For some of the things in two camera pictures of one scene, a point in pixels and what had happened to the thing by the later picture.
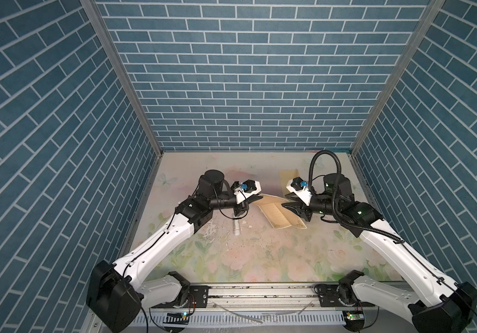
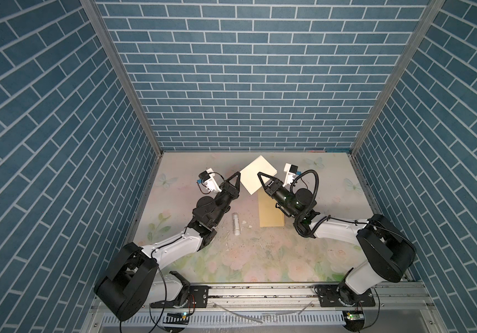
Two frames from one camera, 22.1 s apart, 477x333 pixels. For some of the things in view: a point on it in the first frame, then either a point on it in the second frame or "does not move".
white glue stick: [236, 227] does not move
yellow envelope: [285, 176] -> [269, 215]
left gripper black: [239, 209] -> [229, 192]
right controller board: [355, 316] does not move
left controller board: [177, 318] does not move
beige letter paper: [278, 215] -> [249, 178]
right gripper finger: [295, 206] -> [259, 175]
